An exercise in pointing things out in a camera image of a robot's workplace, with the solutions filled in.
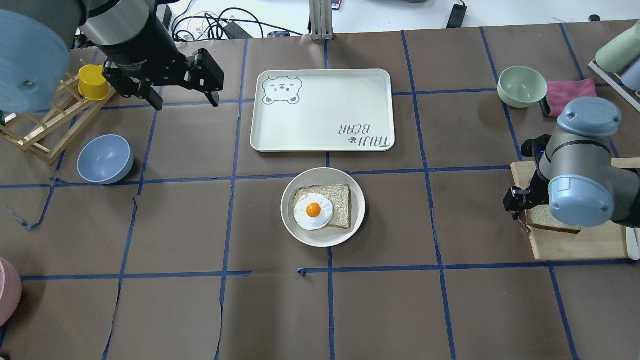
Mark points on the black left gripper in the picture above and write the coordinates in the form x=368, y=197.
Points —
x=141, y=54

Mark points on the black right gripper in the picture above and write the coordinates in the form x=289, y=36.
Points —
x=533, y=192

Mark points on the bread slice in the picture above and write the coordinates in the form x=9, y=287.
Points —
x=339, y=195
x=540, y=217

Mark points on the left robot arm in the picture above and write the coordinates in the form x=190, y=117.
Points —
x=37, y=37

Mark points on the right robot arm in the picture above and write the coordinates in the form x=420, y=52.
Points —
x=574, y=176

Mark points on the bread slice on plate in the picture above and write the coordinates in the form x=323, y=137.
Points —
x=339, y=195

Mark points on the white round plate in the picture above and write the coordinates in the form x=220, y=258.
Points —
x=327, y=237

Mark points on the yellow cup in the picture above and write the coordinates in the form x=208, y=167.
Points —
x=92, y=85

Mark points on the black power adapter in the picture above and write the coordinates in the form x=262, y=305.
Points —
x=233, y=31

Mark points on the blue bowl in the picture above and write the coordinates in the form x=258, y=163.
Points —
x=105, y=160

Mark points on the wooden cutting board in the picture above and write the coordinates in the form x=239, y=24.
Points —
x=605, y=242

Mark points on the green bowl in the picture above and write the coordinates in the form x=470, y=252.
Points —
x=521, y=87

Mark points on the pink cloth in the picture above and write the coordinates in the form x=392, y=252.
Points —
x=561, y=92

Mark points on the white plastic fork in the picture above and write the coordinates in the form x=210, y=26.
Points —
x=633, y=243

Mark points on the wooden cup rack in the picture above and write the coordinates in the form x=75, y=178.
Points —
x=47, y=137

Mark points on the white bear tray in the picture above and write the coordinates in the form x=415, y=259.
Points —
x=323, y=110

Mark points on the blue cup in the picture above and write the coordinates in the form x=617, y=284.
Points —
x=631, y=76

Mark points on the green cup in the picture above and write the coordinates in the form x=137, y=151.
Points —
x=619, y=53

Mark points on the fried egg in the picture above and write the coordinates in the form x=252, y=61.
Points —
x=313, y=211

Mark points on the pink bowl with ice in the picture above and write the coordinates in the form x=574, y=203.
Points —
x=10, y=290

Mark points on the white wire cup rack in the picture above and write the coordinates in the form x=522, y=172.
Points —
x=616, y=83

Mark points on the aluminium frame post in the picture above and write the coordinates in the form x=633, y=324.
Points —
x=321, y=20

